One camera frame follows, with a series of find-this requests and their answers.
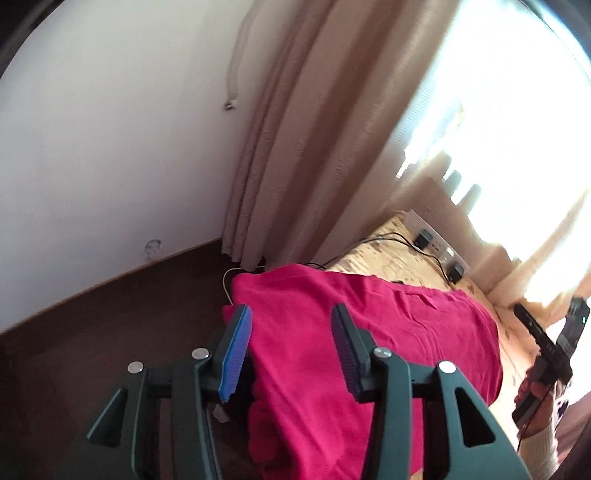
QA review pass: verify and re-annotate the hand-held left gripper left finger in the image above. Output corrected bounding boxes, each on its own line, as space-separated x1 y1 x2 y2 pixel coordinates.
60 303 254 480

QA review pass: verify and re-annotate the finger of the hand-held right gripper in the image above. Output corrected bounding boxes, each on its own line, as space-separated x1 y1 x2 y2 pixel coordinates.
513 302 563 366

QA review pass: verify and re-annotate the person's right hand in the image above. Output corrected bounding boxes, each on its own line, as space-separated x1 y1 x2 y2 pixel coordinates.
521 382 566 437

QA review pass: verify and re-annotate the person's right forearm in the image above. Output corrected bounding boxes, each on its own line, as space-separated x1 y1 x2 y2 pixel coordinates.
519 421 561 480

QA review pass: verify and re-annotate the white cable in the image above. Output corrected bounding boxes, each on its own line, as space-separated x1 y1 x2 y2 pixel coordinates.
222 266 269 306

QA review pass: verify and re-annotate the white sheer curtain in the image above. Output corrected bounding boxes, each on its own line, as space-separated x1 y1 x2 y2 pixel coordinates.
392 0 591 324

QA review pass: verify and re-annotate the beige curtain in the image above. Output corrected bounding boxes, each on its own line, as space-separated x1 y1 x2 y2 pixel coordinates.
221 0 462 273

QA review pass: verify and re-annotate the white power strip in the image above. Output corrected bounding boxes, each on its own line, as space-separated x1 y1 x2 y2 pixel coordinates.
404 210 472 283

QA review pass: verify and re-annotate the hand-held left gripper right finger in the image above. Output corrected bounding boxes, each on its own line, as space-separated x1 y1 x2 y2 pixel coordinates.
331 303 533 480

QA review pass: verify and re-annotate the red garment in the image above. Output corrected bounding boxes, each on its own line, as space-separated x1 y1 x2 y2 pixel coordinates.
221 263 504 480

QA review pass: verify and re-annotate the black cable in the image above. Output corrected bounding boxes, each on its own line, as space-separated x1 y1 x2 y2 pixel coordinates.
305 232 451 283

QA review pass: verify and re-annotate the white wall pipe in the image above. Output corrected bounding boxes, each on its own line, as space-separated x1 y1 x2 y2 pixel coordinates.
224 0 262 112

